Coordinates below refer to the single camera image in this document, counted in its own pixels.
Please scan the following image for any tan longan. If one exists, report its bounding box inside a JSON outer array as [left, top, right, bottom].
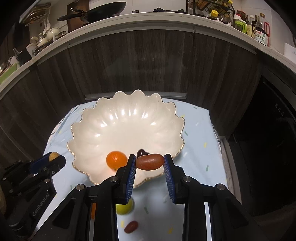
[[49, 152, 60, 162]]

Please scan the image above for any orange tangerine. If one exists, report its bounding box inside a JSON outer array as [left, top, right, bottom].
[[106, 151, 127, 171], [91, 203, 96, 219]]

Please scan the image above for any green apple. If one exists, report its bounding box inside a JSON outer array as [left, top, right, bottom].
[[116, 198, 134, 215]]

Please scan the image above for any light blue patterned tablecloth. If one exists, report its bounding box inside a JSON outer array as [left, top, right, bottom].
[[39, 101, 233, 240]]

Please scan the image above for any white scalloped ceramic bowl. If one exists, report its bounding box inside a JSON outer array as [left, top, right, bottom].
[[67, 90, 185, 185]]

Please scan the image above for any green basin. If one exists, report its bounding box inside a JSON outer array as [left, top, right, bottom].
[[0, 62, 20, 83]]

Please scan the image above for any white teapot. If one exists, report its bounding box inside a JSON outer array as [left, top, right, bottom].
[[46, 28, 60, 41]]

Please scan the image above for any wooden cutting board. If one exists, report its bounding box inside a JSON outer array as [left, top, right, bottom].
[[66, 0, 90, 33]]

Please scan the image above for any black wok pan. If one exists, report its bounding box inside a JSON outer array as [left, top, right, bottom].
[[57, 1, 126, 23]]

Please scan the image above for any green bottle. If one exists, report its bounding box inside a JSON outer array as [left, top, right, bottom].
[[233, 14, 247, 34]]

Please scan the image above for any yellow lid jar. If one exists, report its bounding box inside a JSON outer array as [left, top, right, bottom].
[[209, 9, 219, 20]]

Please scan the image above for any soy sauce bottle red handle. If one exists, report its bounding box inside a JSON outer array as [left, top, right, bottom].
[[253, 13, 270, 47]]

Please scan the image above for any black wire spice rack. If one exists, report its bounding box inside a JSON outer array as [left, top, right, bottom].
[[186, 0, 235, 17]]

